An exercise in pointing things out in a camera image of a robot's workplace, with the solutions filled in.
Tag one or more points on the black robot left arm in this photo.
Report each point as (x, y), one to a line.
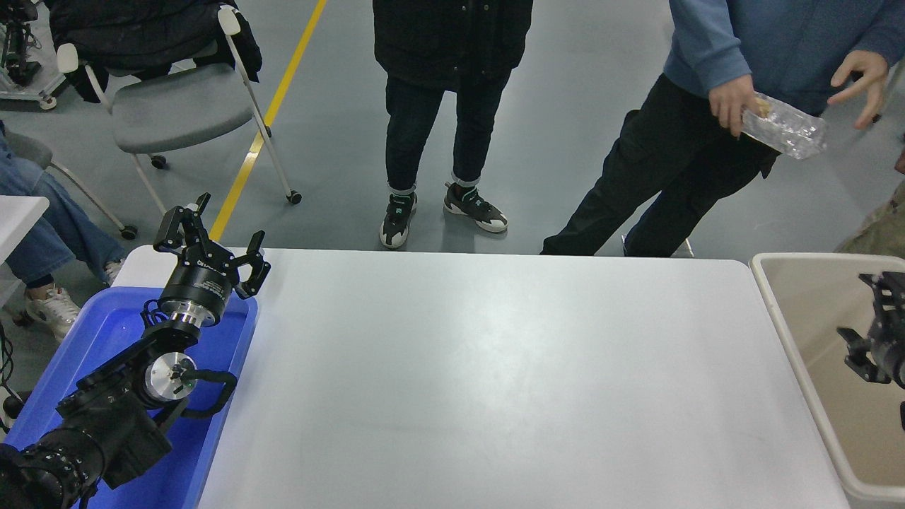
(106, 424)

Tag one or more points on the silver foil bag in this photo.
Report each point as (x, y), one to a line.
(792, 131)

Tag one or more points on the large pale bin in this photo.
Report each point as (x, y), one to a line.
(806, 311)

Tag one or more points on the small white table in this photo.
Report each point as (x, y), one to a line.
(18, 219)

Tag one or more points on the grey chair with white frame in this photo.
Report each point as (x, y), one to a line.
(32, 148)
(177, 106)

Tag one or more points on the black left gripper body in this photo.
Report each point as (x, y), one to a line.
(199, 286)

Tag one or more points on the person's right hand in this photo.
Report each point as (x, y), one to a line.
(728, 106)

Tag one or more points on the black jacket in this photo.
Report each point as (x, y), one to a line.
(120, 28)

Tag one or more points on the black equipment stand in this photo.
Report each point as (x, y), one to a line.
(21, 71)

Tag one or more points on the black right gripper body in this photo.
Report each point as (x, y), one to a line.
(898, 364)

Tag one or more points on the person's left hand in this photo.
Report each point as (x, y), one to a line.
(873, 74)

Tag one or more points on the person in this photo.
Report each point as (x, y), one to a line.
(778, 42)
(42, 233)
(880, 230)
(452, 35)

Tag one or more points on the blue plastic tray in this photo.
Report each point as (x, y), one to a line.
(219, 452)

